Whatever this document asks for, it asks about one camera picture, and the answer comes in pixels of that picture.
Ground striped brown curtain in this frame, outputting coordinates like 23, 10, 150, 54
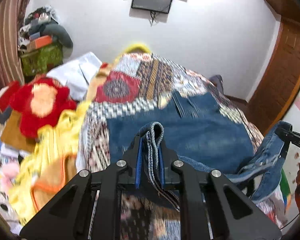
0, 0, 38, 125

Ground blue denim jeans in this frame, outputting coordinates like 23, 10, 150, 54
106, 91, 294, 212

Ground black hanging cable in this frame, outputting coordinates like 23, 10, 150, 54
149, 11, 163, 27

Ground white cloth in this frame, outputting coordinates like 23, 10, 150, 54
46, 52, 103, 100

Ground orange box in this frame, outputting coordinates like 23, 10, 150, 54
29, 35, 53, 49

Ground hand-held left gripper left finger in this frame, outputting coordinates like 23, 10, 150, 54
19, 135, 143, 240

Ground red plush toy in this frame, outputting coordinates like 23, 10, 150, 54
9, 76, 77, 138

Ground brown wooden door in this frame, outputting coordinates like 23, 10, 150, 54
246, 17, 300, 135

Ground yellow blanket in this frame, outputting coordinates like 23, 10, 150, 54
9, 100, 90, 227

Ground red box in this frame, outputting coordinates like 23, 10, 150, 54
0, 80, 20, 111

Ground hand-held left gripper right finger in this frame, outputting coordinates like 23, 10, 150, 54
157, 144, 282, 240

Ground grey green cushion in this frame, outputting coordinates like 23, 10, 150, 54
42, 24, 74, 49

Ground pile of clutter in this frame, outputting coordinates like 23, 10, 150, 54
19, 5, 60, 48

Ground patchwork quilt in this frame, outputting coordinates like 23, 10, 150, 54
76, 52, 290, 240

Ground brown cloth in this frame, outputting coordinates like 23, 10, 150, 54
0, 110, 39, 153

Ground grey backpack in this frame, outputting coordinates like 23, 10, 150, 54
210, 74, 224, 93

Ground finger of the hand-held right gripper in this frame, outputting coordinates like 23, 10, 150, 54
275, 127, 294, 159

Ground cartoon printed sheet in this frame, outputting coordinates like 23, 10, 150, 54
0, 135, 25, 230

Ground green printed box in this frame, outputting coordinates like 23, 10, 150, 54
20, 44, 64, 77

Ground yellow rounded object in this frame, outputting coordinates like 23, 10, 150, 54
121, 43, 153, 55

